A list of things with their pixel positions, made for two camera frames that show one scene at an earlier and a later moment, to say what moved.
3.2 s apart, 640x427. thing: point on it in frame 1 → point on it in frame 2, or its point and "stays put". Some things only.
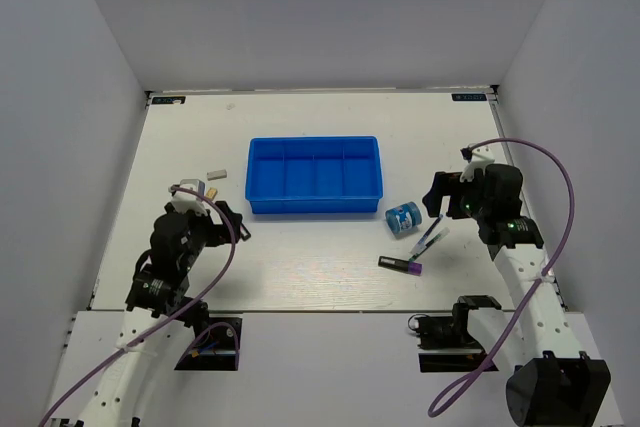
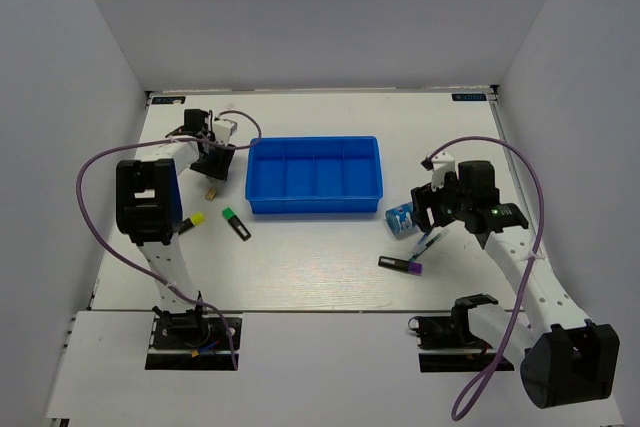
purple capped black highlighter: [410, 267] stays put
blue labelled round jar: [404, 220] stays put
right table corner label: [469, 97] stays put
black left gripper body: [205, 232] → [216, 164]
